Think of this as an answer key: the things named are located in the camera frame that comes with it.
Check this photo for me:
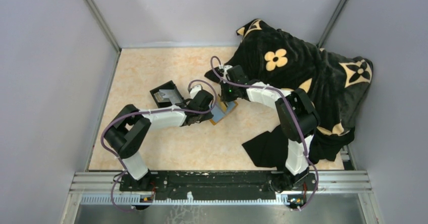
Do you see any black cloth piece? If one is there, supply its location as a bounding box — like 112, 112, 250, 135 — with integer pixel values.
242, 126, 288, 171

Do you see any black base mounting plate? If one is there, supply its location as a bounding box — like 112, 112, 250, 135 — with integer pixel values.
119, 171, 315, 201

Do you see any blue credit card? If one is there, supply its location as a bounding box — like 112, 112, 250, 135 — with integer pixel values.
211, 102, 236, 124

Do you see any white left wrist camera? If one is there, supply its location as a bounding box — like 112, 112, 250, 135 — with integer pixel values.
189, 84, 203, 99

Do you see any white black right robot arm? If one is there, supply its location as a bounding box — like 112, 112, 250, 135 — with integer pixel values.
212, 65, 319, 190

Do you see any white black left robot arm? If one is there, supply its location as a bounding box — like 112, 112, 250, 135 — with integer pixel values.
100, 89, 216, 191

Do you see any black floral blanket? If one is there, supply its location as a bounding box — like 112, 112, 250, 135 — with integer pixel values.
227, 19, 374, 163

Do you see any white card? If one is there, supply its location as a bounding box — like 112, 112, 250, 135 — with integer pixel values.
154, 89, 182, 104

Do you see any aluminium front rail frame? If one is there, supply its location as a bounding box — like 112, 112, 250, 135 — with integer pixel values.
70, 171, 372, 205

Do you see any black plastic box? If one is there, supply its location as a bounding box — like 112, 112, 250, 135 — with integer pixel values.
149, 80, 184, 108

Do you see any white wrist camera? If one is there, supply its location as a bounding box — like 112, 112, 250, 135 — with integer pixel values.
189, 84, 203, 99
222, 65, 233, 75

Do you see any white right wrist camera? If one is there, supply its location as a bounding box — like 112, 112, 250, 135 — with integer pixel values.
222, 65, 233, 75

